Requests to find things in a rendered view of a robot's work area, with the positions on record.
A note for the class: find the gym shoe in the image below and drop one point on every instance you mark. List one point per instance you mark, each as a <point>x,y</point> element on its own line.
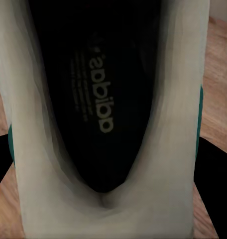
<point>103,100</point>

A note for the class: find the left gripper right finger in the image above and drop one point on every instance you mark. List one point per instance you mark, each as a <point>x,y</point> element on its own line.
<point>210,178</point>

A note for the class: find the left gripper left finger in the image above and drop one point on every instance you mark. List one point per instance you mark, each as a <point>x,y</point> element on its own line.
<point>5,156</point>

